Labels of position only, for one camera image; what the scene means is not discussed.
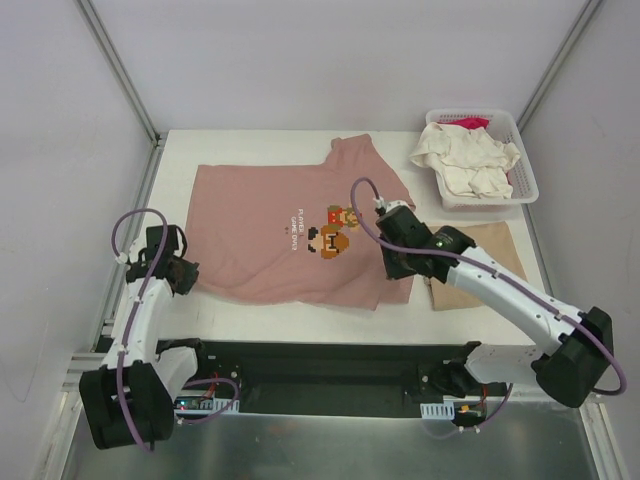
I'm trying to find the left white cable duct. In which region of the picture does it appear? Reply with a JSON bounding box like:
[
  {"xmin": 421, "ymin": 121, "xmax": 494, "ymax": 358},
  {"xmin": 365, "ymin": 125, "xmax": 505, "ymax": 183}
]
[{"xmin": 174, "ymin": 395, "xmax": 240, "ymax": 417}]

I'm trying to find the aluminium frame post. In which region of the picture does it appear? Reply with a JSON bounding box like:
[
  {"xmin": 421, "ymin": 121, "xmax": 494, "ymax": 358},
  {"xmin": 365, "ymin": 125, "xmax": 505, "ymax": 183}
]
[
  {"xmin": 74, "ymin": 0, "xmax": 162, "ymax": 147},
  {"xmin": 516, "ymin": 0, "xmax": 606, "ymax": 132}
]

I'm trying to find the left aluminium frame post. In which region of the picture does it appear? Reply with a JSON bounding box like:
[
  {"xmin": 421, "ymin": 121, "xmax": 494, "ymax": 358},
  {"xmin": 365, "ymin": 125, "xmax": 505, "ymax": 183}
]
[{"xmin": 74, "ymin": 0, "xmax": 162, "ymax": 147}]

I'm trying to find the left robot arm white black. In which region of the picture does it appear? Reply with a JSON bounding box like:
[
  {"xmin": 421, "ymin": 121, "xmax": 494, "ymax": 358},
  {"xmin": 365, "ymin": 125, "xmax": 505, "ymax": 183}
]
[{"xmin": 79, "ymin": 247, "xmax": 212, "ymax": 450}]

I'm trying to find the white plastic laundry basket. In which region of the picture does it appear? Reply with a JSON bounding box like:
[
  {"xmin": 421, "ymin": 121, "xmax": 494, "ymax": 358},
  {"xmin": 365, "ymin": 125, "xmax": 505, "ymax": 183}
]
[{"xmin": 415, "ymin": 107, "xmax": 539, "ymax": 210}]

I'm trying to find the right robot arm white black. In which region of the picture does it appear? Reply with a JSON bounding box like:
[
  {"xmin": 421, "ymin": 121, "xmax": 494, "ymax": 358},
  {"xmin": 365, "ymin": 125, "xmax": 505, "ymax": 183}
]
[{"xmin": 375, "ymin": 223, "xmax": 628, "ymax": 408}]

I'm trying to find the white cable duct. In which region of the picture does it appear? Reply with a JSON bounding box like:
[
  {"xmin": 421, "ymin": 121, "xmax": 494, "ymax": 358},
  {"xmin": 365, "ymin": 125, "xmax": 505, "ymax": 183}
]
[
  {"xmin": 174, "ymin": 395, "xmax": 240, "ymax": 417},
  {"xmin": 420, "ymin": 401, "xmax": 456, "ymax": 421}
]

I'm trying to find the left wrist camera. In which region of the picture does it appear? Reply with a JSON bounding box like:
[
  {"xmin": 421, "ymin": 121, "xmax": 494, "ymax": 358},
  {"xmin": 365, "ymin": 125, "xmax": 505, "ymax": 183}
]
[{"xmin": 145, "ymin": 224, "xmax": 188, "ymax": 261}]

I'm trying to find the aluminium front rail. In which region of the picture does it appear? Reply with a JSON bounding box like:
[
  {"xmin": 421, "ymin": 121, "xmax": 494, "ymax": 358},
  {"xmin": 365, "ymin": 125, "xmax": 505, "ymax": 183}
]
[{"xmin": 62, "ymin": 319, "xmax": 601, "ymax": 404}]

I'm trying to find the folded beige t shirt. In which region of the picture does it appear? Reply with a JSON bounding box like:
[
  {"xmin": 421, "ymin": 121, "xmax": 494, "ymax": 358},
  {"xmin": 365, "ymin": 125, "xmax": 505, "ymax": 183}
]
[{"xmin": 429, "ymin": 221, "xmax": 527, "ymax": 311}]

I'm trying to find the magenta t shirt in basket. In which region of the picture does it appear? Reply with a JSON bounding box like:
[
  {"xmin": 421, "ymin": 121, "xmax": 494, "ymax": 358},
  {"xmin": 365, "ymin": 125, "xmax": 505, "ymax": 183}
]
[{"xmin": 441, "ymin": 117, "xmax": 490, "ymax": 130}]

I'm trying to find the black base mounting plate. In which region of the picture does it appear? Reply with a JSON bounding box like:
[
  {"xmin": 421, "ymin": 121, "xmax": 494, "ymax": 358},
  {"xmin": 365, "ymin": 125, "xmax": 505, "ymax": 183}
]
[{"xmin": 153, "ymin": 339, "xmax": 462, "ymax": 418}]

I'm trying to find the right aluminium frame post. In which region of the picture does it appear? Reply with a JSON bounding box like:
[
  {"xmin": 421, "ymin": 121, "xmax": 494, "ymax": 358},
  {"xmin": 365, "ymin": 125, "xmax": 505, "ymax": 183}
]
[{"xmin": 516, "ymin": 0, "xmax": 606, "ymax": 132}]

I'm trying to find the cream crumpled t shirt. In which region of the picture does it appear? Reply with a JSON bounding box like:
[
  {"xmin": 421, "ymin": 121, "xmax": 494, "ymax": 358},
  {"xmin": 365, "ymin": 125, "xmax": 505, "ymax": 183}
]
[{"xmin": 409, "ymin": 122, "xmax": 521, "ymax": 199}]

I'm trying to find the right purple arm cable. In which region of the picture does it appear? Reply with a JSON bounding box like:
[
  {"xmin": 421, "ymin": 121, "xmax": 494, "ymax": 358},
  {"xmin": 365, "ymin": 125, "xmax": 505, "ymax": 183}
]
[{"xmin": 349, "ymin": 178, "xmax": 629, "ymax": 436}]

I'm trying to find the pink printed t shirt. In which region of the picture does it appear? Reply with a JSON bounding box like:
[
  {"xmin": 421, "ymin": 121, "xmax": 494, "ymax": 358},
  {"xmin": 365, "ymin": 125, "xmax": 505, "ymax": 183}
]
[{"xmin": 186, "ymin": 134, "xmax": 413, "ymax": 310}]

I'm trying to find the right white cable duct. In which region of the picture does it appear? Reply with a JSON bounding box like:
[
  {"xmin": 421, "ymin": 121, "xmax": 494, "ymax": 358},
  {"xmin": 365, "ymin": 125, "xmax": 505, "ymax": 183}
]
[{"xmin": 420, "ymin": 401, "xmax": 456, "ymax": 421}]

